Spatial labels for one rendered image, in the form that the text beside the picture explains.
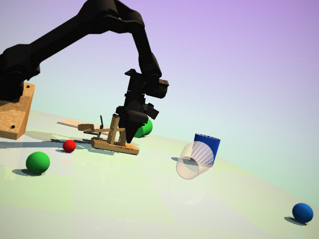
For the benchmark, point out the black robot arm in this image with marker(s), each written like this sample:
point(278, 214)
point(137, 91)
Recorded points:
point(22, 61)

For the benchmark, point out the red ball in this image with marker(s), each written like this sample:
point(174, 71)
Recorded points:
point(69, 145)

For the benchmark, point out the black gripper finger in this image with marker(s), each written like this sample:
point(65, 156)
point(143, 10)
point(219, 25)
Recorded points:
point(131, 129)
point(121, 122)

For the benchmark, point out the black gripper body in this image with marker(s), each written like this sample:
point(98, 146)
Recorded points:
point(131, 109)

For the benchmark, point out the dark blue ball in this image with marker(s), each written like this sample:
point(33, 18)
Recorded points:
point(302, 212)

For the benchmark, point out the green ball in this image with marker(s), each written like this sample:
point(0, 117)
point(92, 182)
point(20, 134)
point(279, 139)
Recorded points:
point(37, 162)

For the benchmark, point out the green cup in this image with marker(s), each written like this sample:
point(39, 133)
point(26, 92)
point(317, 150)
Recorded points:
point(144, 130)

